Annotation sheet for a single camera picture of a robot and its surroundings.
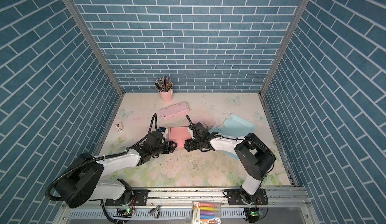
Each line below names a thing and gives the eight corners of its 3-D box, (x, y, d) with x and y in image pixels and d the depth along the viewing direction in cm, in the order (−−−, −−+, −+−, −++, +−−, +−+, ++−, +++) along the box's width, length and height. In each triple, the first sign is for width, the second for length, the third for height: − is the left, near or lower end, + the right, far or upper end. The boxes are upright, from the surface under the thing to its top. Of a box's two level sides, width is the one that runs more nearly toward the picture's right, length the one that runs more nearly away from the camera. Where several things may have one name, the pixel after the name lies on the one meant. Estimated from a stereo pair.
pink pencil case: (163, 121, 105) (162, 119, 103) (159, 111, 111) (159, 109, 109) (191, 112, 111) (191, 109, 109) (187, 102, 117) (187, 100, 115)
